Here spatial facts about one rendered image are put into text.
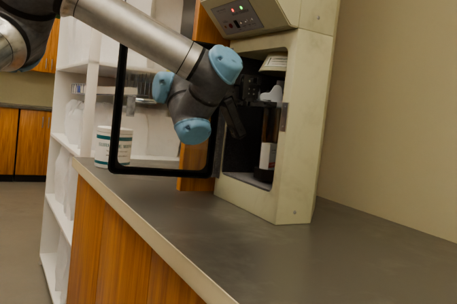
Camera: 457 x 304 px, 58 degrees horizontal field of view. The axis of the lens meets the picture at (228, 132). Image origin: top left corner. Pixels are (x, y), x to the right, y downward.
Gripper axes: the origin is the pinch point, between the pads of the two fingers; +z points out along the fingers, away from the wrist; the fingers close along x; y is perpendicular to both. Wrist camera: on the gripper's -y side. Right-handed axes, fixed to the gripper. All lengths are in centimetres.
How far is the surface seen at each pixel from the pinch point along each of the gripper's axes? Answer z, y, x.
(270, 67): -5.2, 9.9, -2.0
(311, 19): -2.9, 21.2, -14.0
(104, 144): -32, -19, 60
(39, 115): -15, -36, 487
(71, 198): -28, -59, 143
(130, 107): -35.0, -3.6, 19.8
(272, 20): -10.7, 20.3, -9.0
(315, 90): 0.5, 4.5, -14.0
